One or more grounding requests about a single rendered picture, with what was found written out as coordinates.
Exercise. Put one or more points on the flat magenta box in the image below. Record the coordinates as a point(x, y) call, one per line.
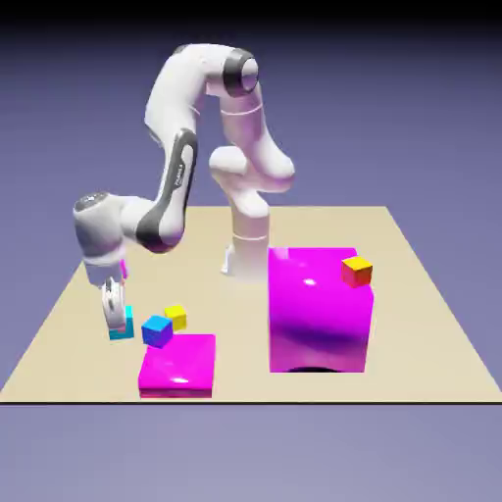
point(177, 364)

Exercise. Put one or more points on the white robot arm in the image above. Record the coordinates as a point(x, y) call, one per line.
point(172, 117)

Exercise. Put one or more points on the large magenta box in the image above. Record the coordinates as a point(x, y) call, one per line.
point(317, 313)

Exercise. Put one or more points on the small orange cube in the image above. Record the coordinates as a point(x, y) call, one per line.
point(356, 271)

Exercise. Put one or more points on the small blue cube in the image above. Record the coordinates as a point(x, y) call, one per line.
point(156, 331)

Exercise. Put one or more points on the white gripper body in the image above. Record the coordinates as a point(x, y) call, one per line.
point(112, 301)

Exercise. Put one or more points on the small cyan cube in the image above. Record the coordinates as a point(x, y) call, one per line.
point(128, 319)

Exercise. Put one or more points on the small yellow cube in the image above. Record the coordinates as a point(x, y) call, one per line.
point(177, 315)

